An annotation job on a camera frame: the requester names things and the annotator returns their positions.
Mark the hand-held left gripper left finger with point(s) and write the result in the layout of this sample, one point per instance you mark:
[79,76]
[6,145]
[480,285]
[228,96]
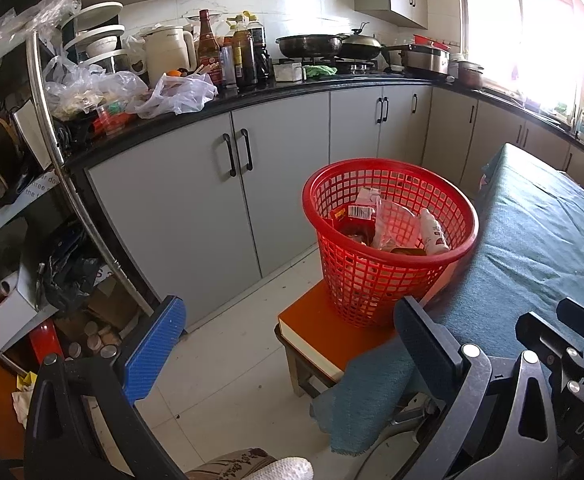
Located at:
[154,355]

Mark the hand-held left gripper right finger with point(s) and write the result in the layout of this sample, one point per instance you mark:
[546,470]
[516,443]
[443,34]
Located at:
[426,340]

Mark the red plastic basket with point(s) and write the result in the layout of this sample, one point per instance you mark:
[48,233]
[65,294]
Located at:
[371,280]

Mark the white red-label bottle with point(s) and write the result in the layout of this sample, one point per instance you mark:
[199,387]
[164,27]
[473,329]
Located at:
[431,232]

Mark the white barcode carton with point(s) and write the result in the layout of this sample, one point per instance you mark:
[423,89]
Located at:
[369,195]

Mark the group of small jars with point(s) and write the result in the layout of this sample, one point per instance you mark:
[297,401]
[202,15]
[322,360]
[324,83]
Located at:
[92,337]

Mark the blue tablecloth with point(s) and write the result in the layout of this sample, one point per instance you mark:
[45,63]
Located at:
[531,240]

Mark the orange stool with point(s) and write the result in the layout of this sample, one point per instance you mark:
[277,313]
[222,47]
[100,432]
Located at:
[332,330]

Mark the black plastic bag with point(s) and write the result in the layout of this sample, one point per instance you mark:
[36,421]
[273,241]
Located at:
[67,275]

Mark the brown patterned fabric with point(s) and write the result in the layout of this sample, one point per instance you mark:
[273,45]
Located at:
[227,462]

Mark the grey lower kitchen cabinets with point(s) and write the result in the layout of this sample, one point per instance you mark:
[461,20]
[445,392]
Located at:
[182,210]

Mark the white cardboard box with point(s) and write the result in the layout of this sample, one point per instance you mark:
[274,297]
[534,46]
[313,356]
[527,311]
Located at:
[7,310]

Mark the white textured cloth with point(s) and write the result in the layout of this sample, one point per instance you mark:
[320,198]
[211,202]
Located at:
[289,467]

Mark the red packets on counter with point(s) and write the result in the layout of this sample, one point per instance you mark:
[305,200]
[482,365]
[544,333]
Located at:
[109,120]

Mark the steel shelf rack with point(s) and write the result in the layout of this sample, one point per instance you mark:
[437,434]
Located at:
[47,125]

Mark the white plastic shopping bag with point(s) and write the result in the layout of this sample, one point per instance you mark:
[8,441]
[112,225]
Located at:
[182,97]

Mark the brown cooking pot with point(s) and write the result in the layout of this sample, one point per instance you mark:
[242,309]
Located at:
[470,76]

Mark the clear plastic food bags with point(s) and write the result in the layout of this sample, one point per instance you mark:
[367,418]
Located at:
[87,90]

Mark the silver rice cooker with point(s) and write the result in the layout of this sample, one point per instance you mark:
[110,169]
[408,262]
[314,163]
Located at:
[424,62]

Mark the orange fruit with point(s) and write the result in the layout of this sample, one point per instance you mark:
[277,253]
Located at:
[173,73]

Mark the green cloth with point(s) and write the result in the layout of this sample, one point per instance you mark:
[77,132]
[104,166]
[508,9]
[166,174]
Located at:
[321,71]

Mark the black lidded wok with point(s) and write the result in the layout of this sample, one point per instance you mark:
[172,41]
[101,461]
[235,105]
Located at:
[359,49]

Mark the red basin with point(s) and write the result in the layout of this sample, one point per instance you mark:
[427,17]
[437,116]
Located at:
[424,40]

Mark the white electric kettle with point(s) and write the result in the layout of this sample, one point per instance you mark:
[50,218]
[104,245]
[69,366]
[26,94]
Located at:
[167,55]

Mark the small white box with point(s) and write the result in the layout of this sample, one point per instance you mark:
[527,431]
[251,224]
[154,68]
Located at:
[287,72]

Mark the red label sauce bottle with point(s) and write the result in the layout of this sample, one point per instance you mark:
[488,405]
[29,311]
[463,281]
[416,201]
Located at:
[208,55]

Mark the kitchen window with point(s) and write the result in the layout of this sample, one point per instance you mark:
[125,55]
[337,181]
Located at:
[491,25]

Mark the dark frying pan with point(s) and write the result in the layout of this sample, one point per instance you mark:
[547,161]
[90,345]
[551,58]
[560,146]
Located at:
[309,46]

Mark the white dish rack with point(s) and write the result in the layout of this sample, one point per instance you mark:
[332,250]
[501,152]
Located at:
[99,10]

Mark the crumpled clear plastic sheet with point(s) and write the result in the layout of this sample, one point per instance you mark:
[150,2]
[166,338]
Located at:
[22,25]

